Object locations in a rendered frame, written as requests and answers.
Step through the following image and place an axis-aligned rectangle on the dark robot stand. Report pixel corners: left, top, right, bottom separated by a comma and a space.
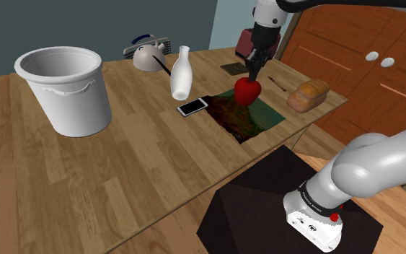
196, 144, 384, 254

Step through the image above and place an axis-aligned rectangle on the white bucket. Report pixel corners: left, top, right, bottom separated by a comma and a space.
14, 45, 113, 138

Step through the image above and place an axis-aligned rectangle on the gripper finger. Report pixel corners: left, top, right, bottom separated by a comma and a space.
244, 50, 260, 83
256, 50, 272, 80

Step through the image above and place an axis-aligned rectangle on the dark green book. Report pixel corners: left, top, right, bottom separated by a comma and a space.
202, 87, 287, 144

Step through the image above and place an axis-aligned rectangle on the red toaster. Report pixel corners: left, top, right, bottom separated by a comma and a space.
234, 28, 281, 61

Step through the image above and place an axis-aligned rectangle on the white-edged smartphone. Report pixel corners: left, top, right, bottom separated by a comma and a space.
177, 97, 209, 118

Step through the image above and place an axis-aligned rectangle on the white bottle vase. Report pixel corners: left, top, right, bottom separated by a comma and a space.
169, 45, 194, 101

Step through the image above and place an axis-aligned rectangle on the wooden cabinet with white knobs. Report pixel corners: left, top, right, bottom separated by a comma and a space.
280, 5, 406, 149

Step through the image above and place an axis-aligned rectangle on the grey wire rack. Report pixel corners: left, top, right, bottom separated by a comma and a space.
123, 36, 172, 60

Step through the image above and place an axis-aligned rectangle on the brown pencil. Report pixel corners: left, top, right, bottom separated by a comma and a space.
267, 76, 287, 92

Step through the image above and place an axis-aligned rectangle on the wooden table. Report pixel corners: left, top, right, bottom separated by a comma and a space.
0, 47, 348, 254

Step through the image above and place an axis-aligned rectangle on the white kettle with blue handle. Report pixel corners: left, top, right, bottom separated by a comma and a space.
132, 33, 167, 73

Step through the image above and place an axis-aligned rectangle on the bread loaf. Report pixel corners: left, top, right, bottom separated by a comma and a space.
286, 79, 330, 114

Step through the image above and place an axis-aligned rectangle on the small dark square mat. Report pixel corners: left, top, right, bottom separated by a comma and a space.
219, 62, 250, 76

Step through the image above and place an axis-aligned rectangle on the thin black stick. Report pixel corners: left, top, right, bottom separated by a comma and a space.
152, 55, 172, 76

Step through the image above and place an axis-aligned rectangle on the red apple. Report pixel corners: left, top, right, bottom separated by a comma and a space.
234, 77, 262, 107

